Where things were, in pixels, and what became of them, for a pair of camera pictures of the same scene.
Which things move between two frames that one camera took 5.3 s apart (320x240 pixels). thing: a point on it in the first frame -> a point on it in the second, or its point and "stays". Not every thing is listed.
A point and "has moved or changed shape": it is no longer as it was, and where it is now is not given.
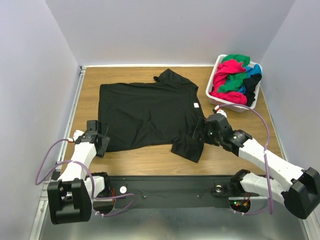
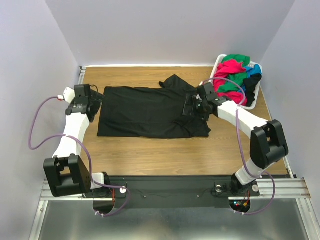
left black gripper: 105,141 -> 98,99
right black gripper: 200,128 -> 189,104
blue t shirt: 256,69 stays
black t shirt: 165,111 has moved or changed shape
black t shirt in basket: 249,84 stays
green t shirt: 234,81 stays
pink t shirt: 222,70 stays
